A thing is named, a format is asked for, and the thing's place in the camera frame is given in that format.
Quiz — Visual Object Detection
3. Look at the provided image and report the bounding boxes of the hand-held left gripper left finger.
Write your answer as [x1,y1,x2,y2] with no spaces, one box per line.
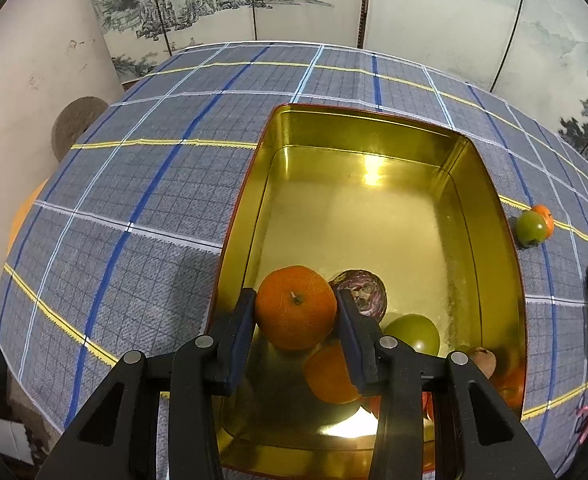
[34,287,259,480]

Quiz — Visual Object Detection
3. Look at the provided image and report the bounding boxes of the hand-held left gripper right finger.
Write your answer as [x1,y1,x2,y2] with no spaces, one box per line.
[335,290,557,480]

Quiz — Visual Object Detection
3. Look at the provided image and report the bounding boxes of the orange tangerine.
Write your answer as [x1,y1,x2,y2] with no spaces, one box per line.
[254,265,339,351]
[304,340,362,405]

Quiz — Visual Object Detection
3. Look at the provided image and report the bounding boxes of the purple passion fruit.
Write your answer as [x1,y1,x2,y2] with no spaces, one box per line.
[329,269,388,323]

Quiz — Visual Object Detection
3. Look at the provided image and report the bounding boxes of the green tomato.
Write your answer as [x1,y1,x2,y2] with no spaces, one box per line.
[384,313,441,356]

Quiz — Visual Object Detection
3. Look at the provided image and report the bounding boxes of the small red persimmon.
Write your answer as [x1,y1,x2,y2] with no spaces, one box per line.
[494,360,524,408]
[361,392,435,421]

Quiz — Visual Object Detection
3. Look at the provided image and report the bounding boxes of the gold metal tin box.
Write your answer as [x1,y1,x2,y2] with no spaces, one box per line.
[204,103,527,478]

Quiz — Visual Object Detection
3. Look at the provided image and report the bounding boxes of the round brown kiwi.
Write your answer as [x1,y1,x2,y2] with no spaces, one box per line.
[466,346,498,378]

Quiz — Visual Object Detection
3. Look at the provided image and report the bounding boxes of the orange persimmon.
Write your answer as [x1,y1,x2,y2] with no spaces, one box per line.
[530,204,555,239]

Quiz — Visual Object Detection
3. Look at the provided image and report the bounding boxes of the green persimmon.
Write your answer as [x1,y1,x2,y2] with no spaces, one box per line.
[516,211,548,248]

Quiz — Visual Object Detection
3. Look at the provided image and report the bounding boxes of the blue plaid tablecloth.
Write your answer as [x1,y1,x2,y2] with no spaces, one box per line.
[0,42,588,480]

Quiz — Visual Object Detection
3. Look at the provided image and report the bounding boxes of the orange round object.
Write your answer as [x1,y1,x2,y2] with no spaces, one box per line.
[8,180,50,253]

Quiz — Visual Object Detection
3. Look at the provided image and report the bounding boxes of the round woven stool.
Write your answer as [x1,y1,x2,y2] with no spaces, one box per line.
[51,97,110,163]

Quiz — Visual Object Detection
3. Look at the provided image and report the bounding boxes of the painted folding screen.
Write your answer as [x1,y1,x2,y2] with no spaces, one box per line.
[81,0,588,176]

